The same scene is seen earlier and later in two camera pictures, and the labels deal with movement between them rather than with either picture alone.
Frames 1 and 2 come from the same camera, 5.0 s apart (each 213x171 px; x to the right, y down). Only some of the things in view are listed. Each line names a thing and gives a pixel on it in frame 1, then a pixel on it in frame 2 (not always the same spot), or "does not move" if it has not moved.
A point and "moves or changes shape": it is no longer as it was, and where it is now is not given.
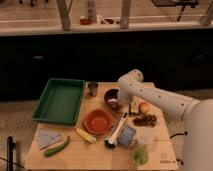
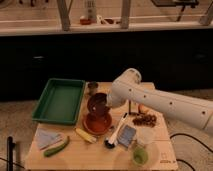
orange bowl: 97,121 does not move
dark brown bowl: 111,99 moves or changes shape
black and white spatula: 110,142 does not move
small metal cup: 93,89 does not move
